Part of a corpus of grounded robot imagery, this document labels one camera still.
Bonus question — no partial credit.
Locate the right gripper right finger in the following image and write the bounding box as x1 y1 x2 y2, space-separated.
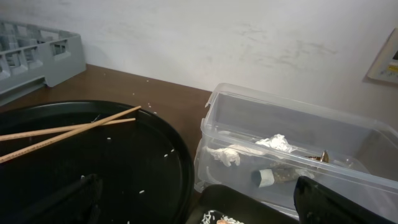
294 176 394 224

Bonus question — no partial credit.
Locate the clear plastic bin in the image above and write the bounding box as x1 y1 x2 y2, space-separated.
194 83 397 222

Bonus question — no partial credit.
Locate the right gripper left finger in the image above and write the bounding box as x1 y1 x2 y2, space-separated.
18 174 103 224

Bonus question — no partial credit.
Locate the grey dishwasher rack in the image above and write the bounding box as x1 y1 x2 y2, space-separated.
1 19 86 105

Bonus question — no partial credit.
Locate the black rectangular tray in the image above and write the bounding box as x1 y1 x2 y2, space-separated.
186 185 299 224

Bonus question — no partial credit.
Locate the wooden chopstick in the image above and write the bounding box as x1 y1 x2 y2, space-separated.
1 106 141 163
1 118 136 141

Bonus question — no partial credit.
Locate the white napkin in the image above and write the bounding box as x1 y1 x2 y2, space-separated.
206 134 296 167

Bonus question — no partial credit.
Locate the food scraps pile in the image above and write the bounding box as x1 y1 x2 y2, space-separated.
199 210 244 224

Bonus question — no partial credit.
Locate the brown snack wrapper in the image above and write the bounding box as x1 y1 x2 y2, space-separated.
250 151 330 189

